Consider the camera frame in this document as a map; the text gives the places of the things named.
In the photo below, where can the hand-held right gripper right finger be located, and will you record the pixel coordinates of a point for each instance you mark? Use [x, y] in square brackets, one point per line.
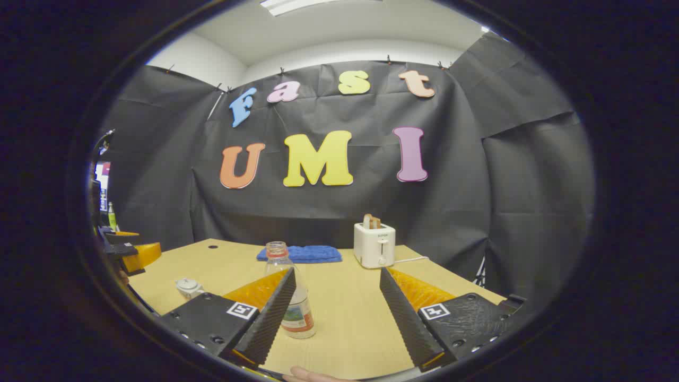
[406, 323]

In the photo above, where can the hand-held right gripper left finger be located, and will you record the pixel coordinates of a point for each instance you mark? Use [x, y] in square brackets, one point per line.
[273, 318]

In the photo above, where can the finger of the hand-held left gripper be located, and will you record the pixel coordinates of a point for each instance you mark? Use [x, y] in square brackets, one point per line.
[143, 255]
[119, 237]

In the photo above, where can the clear plastic water bottle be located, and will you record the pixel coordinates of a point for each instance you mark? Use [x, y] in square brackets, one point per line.
[302, 318]

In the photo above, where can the white teacup lid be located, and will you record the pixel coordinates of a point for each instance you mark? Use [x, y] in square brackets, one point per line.
[186, 283]

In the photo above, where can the white ceramic teacup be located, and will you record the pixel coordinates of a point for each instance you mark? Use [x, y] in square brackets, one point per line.
[192, 292]

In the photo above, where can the green drink bottle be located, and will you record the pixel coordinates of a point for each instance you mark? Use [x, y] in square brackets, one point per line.
[112, 217]

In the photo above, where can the computer monitor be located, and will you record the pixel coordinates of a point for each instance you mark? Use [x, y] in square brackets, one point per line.
[103, 183]

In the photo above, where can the blue towel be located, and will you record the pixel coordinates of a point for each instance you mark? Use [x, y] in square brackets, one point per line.
[302, 253]

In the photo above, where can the white toaster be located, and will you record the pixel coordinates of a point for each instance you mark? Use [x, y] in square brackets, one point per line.
[374, 246]

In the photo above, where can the black stand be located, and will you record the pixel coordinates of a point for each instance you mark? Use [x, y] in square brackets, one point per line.
[480, 273]

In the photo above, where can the toast bread slice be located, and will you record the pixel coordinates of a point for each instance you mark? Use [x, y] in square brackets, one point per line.
[371, 222]

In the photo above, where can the black backdrop cloth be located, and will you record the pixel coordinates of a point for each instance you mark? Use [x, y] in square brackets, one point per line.
[451, 212]

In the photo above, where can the ceiling light panel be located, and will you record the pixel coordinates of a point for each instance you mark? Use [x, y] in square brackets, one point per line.
[292, 5]

